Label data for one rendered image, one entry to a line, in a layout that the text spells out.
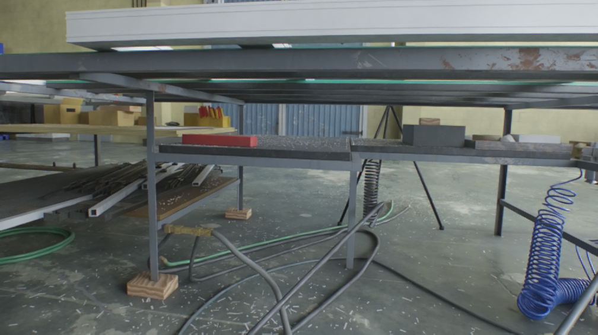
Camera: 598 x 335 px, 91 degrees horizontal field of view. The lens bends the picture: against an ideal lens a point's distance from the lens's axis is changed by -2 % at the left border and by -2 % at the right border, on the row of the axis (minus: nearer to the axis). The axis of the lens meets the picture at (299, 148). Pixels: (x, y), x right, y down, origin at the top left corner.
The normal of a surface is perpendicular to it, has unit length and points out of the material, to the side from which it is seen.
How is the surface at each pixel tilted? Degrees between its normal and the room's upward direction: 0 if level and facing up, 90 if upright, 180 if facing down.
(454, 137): 90
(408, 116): 90
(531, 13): 90
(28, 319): 0
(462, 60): 90
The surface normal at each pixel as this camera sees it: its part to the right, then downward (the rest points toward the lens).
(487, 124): -0.15, 0.08
